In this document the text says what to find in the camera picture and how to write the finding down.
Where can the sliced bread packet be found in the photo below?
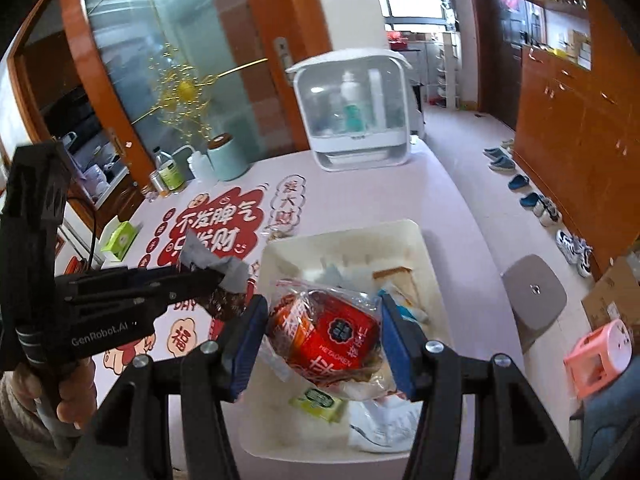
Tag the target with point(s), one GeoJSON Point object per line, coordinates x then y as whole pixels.
{"type": "Point", "coordinates": [395, 280]}

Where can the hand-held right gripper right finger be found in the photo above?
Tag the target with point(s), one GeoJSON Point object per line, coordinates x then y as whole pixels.
{"type": "Point", "coordinates": [397, 345]}

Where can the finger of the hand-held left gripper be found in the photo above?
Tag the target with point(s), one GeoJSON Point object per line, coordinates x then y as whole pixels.
{"type": "Point", "coordinates": [150, 273]}
{"type": "Point", "coordinates": [165, 292]}

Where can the clear bottle green label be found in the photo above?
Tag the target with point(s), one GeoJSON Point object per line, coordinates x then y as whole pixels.
{"type": "Point", "coordinates": [170, 175]}

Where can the person's left hand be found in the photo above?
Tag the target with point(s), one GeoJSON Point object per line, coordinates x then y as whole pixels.
{"type": "Point", "coordinates": [77, 395]}

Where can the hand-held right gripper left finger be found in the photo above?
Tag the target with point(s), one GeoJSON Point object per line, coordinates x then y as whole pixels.
{"type": "Point", "coordinates": [247, 345]}

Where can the mint green canister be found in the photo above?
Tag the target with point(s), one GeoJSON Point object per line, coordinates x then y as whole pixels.
{"type": "Point", "coordinates": [227, 160]}

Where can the black white sneaker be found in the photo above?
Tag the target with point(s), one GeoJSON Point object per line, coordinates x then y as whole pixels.
{"type": "Point", "coordinates": [584, 259]}
{"type": "Point", "coordinates": [567, 245]}

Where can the grey stool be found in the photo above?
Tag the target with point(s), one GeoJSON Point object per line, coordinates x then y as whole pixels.
{"type": "Point", "coordinates": [532, 290]}

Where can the blue slipper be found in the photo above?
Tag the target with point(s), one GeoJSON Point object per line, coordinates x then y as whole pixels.
{"type": "Point", "coordinates": [518, 181]}
{"type": "Point", "coordinates": [529, 200]}

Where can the large red snack packet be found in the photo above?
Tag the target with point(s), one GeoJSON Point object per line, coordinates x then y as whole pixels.
{"type": "Point", "coordinates": [330, 335]}

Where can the light blue packet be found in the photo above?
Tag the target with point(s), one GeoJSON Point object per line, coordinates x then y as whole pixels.
{"type": "Point", "coordinates": [407, 310]}

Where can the white storage box clear lid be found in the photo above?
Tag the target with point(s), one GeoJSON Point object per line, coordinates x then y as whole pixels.
{"type": "Point", "coordinates": [350, 155]}

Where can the glass door gold decoration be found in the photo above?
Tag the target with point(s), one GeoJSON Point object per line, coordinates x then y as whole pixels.
{"type": "Point", "coordinates": [150, 35]}

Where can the white shoe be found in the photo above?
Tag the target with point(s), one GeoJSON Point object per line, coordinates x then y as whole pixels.
{"type": "Point", "coordinates": [544, 206]}
{"type": "Point", "coordinates": [552, 216]}

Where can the yellow-green snack packet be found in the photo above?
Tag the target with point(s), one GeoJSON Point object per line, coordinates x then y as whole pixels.
{"type": "Point", "coordinates": [317, 400]}

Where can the white plastic packet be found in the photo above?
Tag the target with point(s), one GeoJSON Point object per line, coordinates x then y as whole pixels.
{"type": "Point", "coordinates": [380, 425]}

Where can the green tissue box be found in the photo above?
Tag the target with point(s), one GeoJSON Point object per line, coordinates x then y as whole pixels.
{"type": "Point", "coordinates": [120, 240]}

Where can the white shelf rack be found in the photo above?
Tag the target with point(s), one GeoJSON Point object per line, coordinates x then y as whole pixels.
{"type": "Point", "coordinates": [445, 70]}

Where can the white plastic tray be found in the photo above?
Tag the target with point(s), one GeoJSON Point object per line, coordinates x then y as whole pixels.
{"type": "Point", "coordinates": [350, 240]}

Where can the cardboard box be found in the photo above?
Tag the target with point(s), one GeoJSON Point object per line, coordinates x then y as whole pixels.
{"type": "Point", "coordinates": [610, 300]}

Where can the dark brown snack packet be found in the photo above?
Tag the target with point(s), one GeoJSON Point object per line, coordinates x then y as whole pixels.
{"type": "Point", "coordinates": [220, 270]}

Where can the teal small bottle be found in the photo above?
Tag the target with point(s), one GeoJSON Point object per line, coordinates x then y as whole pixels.
{"type": "Point", "coordinates": [354, 119]}

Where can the blue-grey slipper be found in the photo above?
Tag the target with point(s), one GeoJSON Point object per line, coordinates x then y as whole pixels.
{"type": "Point", "coordinates": [502, 162]}
{"type": "Point", "coordinates": [493, 152]}

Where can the wooden cabinet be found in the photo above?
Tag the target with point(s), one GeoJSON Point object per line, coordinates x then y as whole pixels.
{"type": "Point", "coordinates": [565, 135]}

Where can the dark entrance door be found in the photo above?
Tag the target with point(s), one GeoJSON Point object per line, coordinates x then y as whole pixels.
{"type": "Point", "coordinates": [500, 60]}

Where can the blue fabric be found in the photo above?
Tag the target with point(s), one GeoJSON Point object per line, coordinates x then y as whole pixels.
{"type": "Point", "coordinates": [610, 420]}

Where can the pink plastic stool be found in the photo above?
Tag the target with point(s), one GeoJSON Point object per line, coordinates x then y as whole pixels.
{"type": "Point", "coordinates": [595, 355]}

